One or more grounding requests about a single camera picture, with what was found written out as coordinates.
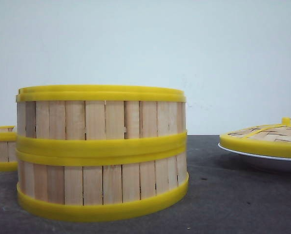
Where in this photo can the bamboo steamer basket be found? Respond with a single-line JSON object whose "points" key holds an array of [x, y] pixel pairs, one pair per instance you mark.
{"points": [[86, 125], [102, 193], [8, 160]]}

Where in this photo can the woven bamboo steamer lid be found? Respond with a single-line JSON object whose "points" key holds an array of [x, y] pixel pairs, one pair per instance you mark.
{"points": [[272, 140]]}

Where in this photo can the white plate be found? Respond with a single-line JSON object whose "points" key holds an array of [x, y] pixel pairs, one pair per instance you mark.
{"points": [[267, 163]]}

